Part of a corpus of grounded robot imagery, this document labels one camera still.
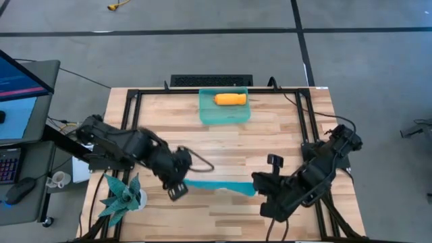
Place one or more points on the small black desk device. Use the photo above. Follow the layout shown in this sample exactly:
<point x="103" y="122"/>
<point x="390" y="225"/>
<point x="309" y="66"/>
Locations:
<point x="1" y="117"/>

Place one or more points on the artificial plant in white pot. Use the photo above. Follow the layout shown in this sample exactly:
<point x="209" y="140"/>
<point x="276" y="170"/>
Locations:
<point x="123" y="199"/>

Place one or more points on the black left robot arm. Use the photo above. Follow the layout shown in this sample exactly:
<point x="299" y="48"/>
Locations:
<point x="114" y="141"/>

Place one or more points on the grey keyboard desk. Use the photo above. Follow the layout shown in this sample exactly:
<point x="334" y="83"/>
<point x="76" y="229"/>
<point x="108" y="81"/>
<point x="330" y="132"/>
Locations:
<point x="37" y="162"/>

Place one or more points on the black caster wheel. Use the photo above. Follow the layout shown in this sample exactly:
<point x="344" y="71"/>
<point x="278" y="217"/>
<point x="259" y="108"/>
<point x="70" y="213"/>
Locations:
<point x="48" y="221"/>

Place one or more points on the backlit computer keyboard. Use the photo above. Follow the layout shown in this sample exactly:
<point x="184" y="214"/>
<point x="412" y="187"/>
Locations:
<point x="8" y="167"/>

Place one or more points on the black computer mouse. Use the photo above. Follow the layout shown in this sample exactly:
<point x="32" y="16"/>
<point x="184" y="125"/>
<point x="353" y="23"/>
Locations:
<point x="20" y="190"/>

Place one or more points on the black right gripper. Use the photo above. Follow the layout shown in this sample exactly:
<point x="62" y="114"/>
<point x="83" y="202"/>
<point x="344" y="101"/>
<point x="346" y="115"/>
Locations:
<point x="271" y="194"/>

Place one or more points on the computer monitor with blue screen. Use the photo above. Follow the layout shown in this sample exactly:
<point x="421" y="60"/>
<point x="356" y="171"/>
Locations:
<point x="17" y="81"/>

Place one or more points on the black metal table frame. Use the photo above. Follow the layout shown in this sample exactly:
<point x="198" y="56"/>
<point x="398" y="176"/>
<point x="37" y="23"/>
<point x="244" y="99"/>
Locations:
<point x="182" y="91"/>

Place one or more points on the teal translucent plastic basket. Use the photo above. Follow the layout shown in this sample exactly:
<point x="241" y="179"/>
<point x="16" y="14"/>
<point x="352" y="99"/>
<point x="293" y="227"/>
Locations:
<point x="222" y="114"/>

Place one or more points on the orange microfiber towel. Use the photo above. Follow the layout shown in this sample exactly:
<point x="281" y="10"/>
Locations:
<point x="229" y="99"/>

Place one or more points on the black stand foot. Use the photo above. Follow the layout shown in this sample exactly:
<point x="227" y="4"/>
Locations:
<point x="413" y="130"/>

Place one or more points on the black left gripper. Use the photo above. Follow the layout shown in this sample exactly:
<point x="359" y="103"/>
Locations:
<point x="172" y="167"/>

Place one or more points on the black desk support beam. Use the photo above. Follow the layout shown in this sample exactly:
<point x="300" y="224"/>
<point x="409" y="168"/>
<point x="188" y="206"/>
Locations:
<point x="60" y="141"/>

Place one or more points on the white mug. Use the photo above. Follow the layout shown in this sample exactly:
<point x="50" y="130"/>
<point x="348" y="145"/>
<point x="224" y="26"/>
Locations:
<point x="60" y="179"/>

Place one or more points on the white paper sheet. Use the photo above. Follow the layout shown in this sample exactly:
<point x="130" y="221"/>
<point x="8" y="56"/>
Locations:
<point x="79" y="172"/>

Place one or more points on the teal microfiber towel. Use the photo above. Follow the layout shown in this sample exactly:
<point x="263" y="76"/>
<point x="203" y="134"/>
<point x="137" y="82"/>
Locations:
<point x="219" y="185"/>

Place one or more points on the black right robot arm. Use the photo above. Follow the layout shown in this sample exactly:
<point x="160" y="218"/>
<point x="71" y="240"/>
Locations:
<point x="320" y="168"/>

